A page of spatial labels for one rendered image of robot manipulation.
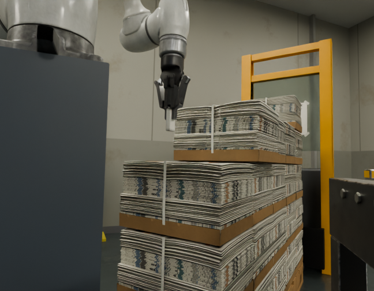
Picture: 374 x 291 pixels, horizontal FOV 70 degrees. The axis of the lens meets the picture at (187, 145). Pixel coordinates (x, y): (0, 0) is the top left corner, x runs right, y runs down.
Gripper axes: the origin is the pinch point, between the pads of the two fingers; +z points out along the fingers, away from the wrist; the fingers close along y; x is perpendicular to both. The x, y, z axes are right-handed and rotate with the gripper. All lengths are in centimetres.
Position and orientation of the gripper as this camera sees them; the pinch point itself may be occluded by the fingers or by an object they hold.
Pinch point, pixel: (170, 120)
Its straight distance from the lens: 85.8
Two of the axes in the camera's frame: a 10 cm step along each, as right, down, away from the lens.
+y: -8.6, 0.2, 5.2
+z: -0.3, 10.0, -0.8
